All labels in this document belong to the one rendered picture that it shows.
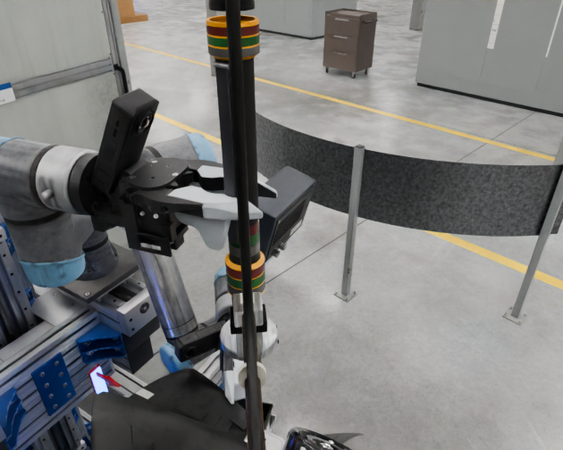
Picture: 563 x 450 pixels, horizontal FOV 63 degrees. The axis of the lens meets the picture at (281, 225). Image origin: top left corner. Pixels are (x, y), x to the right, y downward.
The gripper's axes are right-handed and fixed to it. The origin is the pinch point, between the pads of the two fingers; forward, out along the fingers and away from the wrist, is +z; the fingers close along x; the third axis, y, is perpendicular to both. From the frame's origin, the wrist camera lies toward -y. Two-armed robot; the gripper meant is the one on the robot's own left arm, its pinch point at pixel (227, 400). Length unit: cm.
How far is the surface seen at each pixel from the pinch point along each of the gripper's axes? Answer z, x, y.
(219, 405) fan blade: 1.2, -0.4, -1.5
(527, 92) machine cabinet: -467, 56, 392
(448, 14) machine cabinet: -563, -12, 310
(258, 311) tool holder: 16.9, -36.2, 0.8
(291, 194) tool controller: -63, -7, 21
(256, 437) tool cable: 31.6, -37.3, -1.0
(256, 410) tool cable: 29.4, -37.4, -0.8
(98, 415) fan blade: 18.5, -23.0, -15.7
